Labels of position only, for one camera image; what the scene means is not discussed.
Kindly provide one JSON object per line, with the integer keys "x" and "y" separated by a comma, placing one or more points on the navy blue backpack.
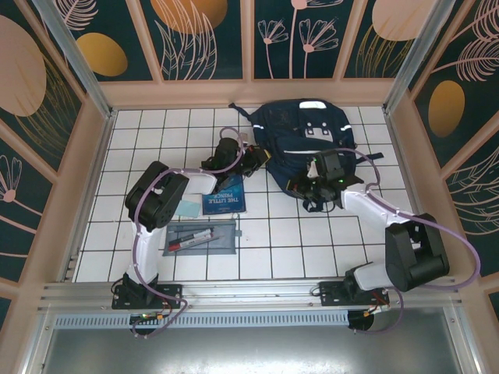
{"x": 280, "y": 128}

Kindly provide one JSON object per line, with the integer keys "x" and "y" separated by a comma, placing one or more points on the blue Little Prince book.
{"x": 226, "y": 200}

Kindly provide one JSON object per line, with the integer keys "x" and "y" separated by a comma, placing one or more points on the light blue note pad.
{"x": 193, "y": 209}

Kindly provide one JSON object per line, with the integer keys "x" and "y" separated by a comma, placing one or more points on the grey mesh pencil case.
{"x": 222, "y": 243}

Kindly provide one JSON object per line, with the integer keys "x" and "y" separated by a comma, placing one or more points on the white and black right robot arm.
{"x": 366, "y": 202}

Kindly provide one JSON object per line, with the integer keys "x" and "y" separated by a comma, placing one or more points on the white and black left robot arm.
{"x": 148, "y": 249}

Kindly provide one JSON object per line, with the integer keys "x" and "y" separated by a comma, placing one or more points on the grey metal sheet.
{"x": 249, "y": 350}

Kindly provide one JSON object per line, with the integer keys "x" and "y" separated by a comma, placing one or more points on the small green circuit board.
{"x": 146, "y": 317}

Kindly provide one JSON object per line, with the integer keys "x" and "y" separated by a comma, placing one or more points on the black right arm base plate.
{"x": 331, "y": 296}

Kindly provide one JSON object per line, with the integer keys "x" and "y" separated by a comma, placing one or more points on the aluminium mounting rail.
{"x": 249, "y": 290}

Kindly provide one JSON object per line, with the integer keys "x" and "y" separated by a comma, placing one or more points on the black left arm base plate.
{"x": 171, "y": 292}

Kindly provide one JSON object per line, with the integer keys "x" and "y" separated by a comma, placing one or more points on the aluminium corner post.
{"x": 78, "y": 66}
{"x": 421, "y": 54}

